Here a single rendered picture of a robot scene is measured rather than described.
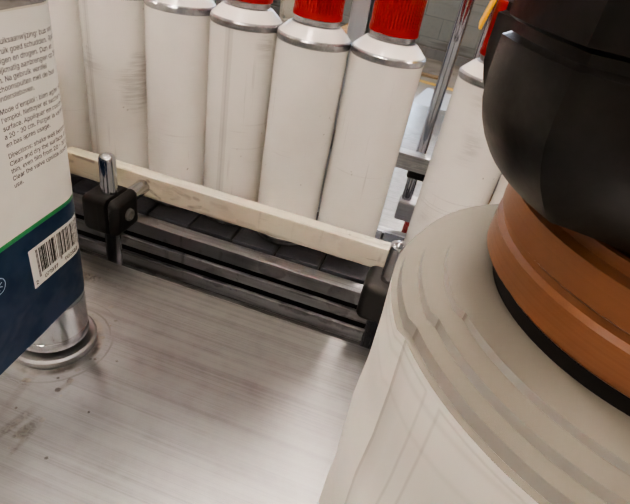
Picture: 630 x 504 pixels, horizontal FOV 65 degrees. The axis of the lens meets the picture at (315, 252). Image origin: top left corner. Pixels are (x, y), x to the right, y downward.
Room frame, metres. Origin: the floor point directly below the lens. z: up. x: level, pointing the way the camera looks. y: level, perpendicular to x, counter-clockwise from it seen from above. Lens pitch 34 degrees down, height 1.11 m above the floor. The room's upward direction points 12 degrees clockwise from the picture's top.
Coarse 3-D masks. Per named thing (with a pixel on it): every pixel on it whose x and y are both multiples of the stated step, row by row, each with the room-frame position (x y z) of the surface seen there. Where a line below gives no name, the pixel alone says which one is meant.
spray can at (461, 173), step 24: (504, 0) 0.34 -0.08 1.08; (480, 72) 0.33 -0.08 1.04; (456, 96) 0.34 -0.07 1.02; (480, 96) 0.33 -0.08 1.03; (456, 120) 0.33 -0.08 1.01; (480, 120) 0.32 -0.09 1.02; (456, 144) 0.33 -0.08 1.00; (480, 144) 0.32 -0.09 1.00; (432, 168) 0.34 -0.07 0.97; (456, 168) 0.33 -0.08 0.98; (480, 168) 0.32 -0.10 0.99; (432, 192) 0.33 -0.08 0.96; (456, 192) 0.32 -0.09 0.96; (480, 192) 0.33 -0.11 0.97; (432, 216) 0.33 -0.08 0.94; (408, 240) 0.34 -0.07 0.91
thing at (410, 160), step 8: (400, 152) 0.38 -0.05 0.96; (408, 152) 0.39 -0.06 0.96; (416, 152) 0.39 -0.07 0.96; (400, 160) 0.38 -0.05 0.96; (408, 160) 0.38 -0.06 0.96; (416, 160) 0.38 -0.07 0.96; (424, 160) 0.38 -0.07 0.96; (408, 168) 0.38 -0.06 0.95; (416, 168) 0.38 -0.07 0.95; (424, 168) 0.38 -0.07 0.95; (496, 184) 0.37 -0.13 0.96
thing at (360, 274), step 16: (80, 192) 0.36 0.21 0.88; (144, 208) 0.35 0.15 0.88; (160, 208) 0.35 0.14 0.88; (176, 208) 0.36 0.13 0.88; (176, 224) 0.34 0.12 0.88; (192, 224) 0.34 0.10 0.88; (208, 224) 0.35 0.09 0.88; (224, 224) 0.35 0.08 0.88; (240, 240) 0.33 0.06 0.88; (256, 240) 0.34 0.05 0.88; (384, 240) 0.38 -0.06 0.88; (288, 256) 0.32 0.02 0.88; (304, 256) 0.33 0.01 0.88; (320, 256) 0.33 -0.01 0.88; (336, 272) 0.32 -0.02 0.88; (352, 272) 0.32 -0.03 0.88
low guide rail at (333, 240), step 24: (72, 168) 0.36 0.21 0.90; (96, 168) 0.35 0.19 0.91; (120, 168) 0.35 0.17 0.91; (144, 168) 0.35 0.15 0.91; (168, 192) 0.34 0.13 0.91; (192, 192) 0.34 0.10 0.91; (216, 192) 0.34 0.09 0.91; (216, 216) 0.33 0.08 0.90; (240, 216) 0.33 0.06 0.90; (264, 216) 0.33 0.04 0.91; (288, 216) 0.33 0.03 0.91; (288, 240) 0.32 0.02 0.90; (312, 240) 0.32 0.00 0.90; (336, 240) 0.31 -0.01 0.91; (360, 240) 0.31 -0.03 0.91
